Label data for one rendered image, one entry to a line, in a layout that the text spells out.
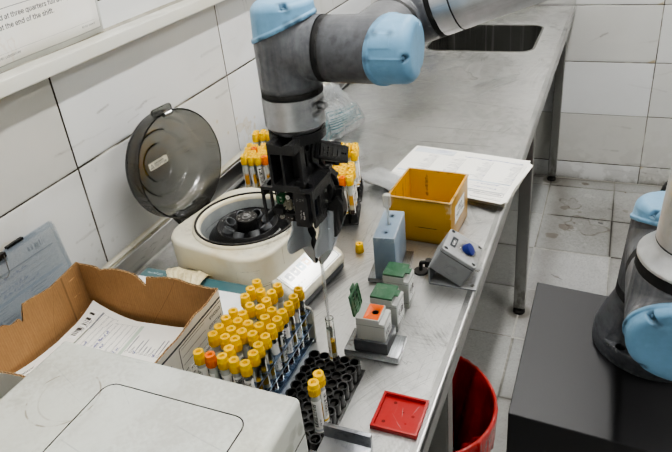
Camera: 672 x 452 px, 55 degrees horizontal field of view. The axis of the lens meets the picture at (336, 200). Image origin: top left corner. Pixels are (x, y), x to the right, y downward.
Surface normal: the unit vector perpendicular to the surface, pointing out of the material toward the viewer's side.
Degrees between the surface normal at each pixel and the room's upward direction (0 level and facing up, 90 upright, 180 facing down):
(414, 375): 0
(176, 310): 91
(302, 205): 90
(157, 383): 0
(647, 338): 98
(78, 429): 0
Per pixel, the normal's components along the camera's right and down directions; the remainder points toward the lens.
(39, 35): 0.91, 0.17
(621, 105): -0.38, 0.47
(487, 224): -0.09, -0.88
